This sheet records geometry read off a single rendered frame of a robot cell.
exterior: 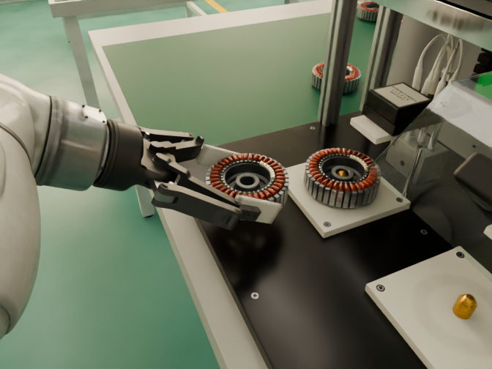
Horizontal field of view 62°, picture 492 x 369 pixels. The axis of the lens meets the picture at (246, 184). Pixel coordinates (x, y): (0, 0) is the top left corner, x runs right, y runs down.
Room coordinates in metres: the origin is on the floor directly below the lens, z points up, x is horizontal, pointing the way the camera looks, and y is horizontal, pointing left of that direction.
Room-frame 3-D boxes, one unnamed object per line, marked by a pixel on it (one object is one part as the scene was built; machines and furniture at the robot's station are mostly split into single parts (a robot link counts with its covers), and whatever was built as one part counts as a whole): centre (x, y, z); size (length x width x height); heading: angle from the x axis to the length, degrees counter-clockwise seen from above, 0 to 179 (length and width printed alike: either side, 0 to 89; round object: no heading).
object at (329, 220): (0.49, -0.14, 0.78); 0.15 x 0.15 x 0.01; 24
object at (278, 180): (0.43, 0.00, 0.83); 0.11 x 0.11 x 0.04
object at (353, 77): (0.90, -0.21, 0.77); 0.11 x 0.11 x 0.04
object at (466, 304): (0.26, -0.24, 0.80); 0.02 x 0.02 x 0.03
